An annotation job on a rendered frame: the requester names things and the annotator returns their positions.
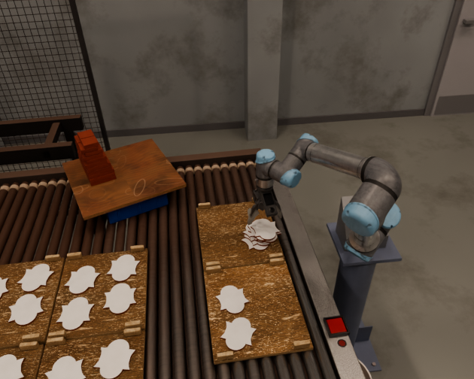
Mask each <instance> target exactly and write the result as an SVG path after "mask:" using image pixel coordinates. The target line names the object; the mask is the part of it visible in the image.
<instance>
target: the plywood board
mask: <svg viewBox="0 0 474 379"><path fill-rule="evenodd" d="M105 154H106V156H107V158H108V160H109V161H110V163H111V165H112V166H113V168H114V172H115V175H116V179H115V180H110V181H108V182H104V183H101V184H97V185H95V186H91V185H90V182H89V180H88V178H87V175H86V173H85V171H84V168H83V166H82V165H81V161H80V159H75V160H72V161H69V162H64V163H62V166H63V168H64V170H65V173H66V176H67V178H68V181H69V183H70V185H71V189H72V191H73V193H74V197H75V198H76V201H77V204H78V207H79V208H80V211H81V214H82V216H83V219H84V220H88V219H90V218H93V217H97V216H99V215H102V214H106V213H108V212H111V211H115V210H117V209H120V208H124V207H126V206H129V205H133V204H135V203H138V202H143V201H145V200H148V199H152V198H154V197H157V196H161V195H163V194H166V193H170V192H172V191H175V190H179V189H181V188H184V187H186V186H187V184H186V183H185V182H184V180H183V179H182V177H181V176H180V175H179V173H177V171H176V170H175V168H174V167H173V166H172V164H171V163H170V161H168V159H167V158H166V157H165V155H164V154H163V152H162V151H161V150H160V149H159V148H158V146H157V145H156V143H155V142H154V141H153V139H152V138H151V139H148V140H145V141H140V142H137V143H134V144H129V145H126V146H123V147H118V148H115V149H113V150H107V151H105Z"/></svg>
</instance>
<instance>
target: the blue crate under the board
mask: <svg viewBox="0 0 474 379"><path fill-rule="evenodd" d="M168 204H169V202H168V196H167V193H166V194H163V195H161V196H157V197H154V198H152V199H148V200H145V201H143V202H138V203H135V204H133V205H129V206H126V207H124V208H120V209H117V210H115V211H111V212H108V213H106V216H107V218H108V221H109V223H110V224H112V223H116V222H118V221H121V220H125V219H127V218H130V217H134V216H136V215H139V214H143V213H144V212H147V211H151V210H153V209H156V208H160V207H162V206H165V205H168Z"/></svg>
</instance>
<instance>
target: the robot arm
mask: <svg viewBox="0 0 474 379"><path fill-rule="evenodd" d="M306 161H309V162H313V163H316V164H318V165H322V166H324V167H327V168H331V169H333V170H336V171H340V172H341V173H344V174H348V175H350V176H353V177H357V178H360V179H361V181H362V182H363V183H362V184H361V186H360V187H359V189H358V190H357V191H356V193H355V194H354V196H353V197H352V199H351V200H350V202H349V203H348V204H347V205H346V206H345V208H344V211H343V212H342V220H343V222H344V223H345V225H346V226H347V227H348V228H349V229H351V231H350V234H349V238H348V240H347V241H346V242H345V245H344V248H345V249H346V250H347V251H349V252H350V253H352V254H353V255H355V256H356V257H358V258H359V259H362V260H363V261H364V262H368V261H370V259H371V258H372V256H373V255H374V253H375V252H376V250H377V249H378V247H379V246H380V244H381V243H382V242H383V240H384V238H385V237H386V235H387V234H388V233H389V231H390V229H392V228H394V227H395V226H397V225H398V224H399V222H400V220H401V213H400V209H399V207H398V206H397V205H396V204H395V202H396V200H397V199H398V198H399V197H400V193H401V191H402V181H401V179H400V176H399V174H398V172H397V170H396V169H395V168H394V167H393V166H392V165H391V164H390V163H389V162H387V161H386V160H384V159H381V158H378V157H376V156H370V157H368V158H367V157H365V156H360V155H357V154H354V153H349V152H346V151H344V150H339V149H336V148H333V147H328V146H326V145H322V144H319V143H318V140H317V139H316V138H315V137H314V136H313V135H310V134H308V133H305V134H303V135H302V136H301V137H300V138H299V139H298V140H297V142H296V143H295V145H294V146H293V148H292V149H291V150H290V152H289V153H288V154H287V155H286V157H285V158H284V160H283V161H282V162H280V161H278V160H277V159H275V153H274V152H273V151H272V150H269V149H262V150H259V151H258V152H257V156H256V161H255V162H256V179H254V180H255V181H256V188H257V189H255V190H253V200H254V203H255V205H253V206H252V208H249V209H248V225H250V224H252V222H253V221H254V218H255V217H256V216H257V215H258V214H259V211H258V210H259V209H260V210H261V211H263V210H265V213H266V216H267V217H272V216H276V215H278V217H279V218H280V219H281V217H282V213H281V207H280V205H279V203H278V202H277V201H276V200H274V198H273V194H272V188H273V185H274V180H276V181H277V182H279V183H280V184H281V185H285V186H287V187H289V188H294V187H295V186H297V184H298V183H299V180H300V179H301V176H302V175H301V172H300V171H299V170H300V169H301V168H302V167H303V166H304V164H305V163H306ZM257 190H258V191H257Z"/></svg>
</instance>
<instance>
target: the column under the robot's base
mask: <svg viewBox="0 0 474 379"><path fill-rule="evenodd" d="M336 224H337V223H327V228H328V231H329V233H330V236H331V238H332V240H333V243H334V245H335V248H336V251H337V253H338V255H339V258H340V260H339V268H338V272H337V276H336V284H335V288H334V292H333V298H334V301H335V303H336V306H337V308H338V310H339V313H340V315H343V316H344V318H345V322H346V323H347V326H348V328H349V331H350V335H349V338H350V340H351V343H352V345H353V348H354V351H355V353H356V355H357V358H358V359H359V360H360V361H361V362H362V363H363V364H364V365H365V366H366V368H367V369H368V371H369V372H373V371H381V366H380V364H379V362H378V359H377V356H376V354H375V351H374V349H373V346H372V343H371V341H370V339H369V336H370V334H371V331H372V326H364V324H363V321H362V319H361V318H362V315H363V310H364V307H365V304H366V299H367V296H368V293H369V288H370V285H371V282H372V276H373V274H374V270H375V266H376V263H383V262H399V261H402V257H401V255H400V253H399V251H398V250H397V248H396V246H395V245H394V243H393V241H392V239H391V238H390V236H388V240H387V244H386V247H383V248H378V249H377V250H376V252H375V253H374V255H373V256H372V258H371V259H370V261H368V262H364V261H363V260H362V259H359V258H358V257H356V256H355V255H353V254H352V253H350V252H349V251H344V250H343V247H342V244H341V242H340V240H339V237H338V235H337V233H336Z"/></svg>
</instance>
